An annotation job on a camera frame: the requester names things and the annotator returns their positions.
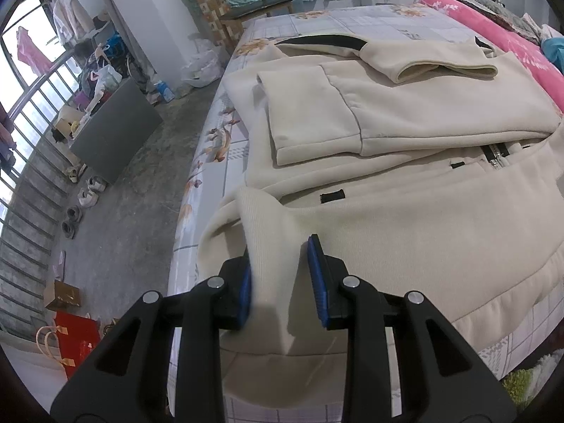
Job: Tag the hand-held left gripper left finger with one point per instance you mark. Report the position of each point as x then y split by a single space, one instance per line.
244 304

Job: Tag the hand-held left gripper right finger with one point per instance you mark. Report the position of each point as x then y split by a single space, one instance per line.
318 282

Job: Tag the cream zip jacket black stripes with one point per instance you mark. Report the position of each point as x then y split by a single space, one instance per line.
418 238

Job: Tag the pile of clothes and bags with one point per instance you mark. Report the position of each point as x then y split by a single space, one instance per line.
103 75

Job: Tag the bed with floral sheet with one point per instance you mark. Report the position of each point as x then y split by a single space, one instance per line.
211 185

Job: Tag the red paper bag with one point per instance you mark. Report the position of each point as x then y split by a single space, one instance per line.
79 341

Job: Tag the brown paper bag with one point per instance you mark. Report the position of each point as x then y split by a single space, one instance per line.
62 295

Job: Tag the grey slippers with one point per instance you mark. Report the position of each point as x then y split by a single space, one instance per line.
70 221

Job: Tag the beige slippers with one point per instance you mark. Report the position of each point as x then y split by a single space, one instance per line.
75 172

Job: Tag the grey board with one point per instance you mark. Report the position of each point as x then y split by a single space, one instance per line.
116 132

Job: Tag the blue packet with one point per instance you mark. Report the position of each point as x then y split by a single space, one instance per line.
165 91

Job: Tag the person's fuzzy clothing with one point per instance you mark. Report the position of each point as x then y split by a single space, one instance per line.
528 383

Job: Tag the white plastic bag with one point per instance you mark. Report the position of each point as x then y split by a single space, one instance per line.
202 68

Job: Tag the metal window railing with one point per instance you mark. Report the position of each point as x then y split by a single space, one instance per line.
31 176

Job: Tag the wooden chair dark seat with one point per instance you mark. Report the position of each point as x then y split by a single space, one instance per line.
260 11

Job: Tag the brick pattern panel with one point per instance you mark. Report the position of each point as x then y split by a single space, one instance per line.
211 4

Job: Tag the pink floral blanket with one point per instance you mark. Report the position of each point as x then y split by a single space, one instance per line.
506 39

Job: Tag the grey fuzzy blanket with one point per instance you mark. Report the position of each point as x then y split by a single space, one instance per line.
498 9

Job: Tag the hanging pink garment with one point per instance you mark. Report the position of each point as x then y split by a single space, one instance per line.
31 53

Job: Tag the hanging pale jacket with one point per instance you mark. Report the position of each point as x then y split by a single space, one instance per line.
70 17

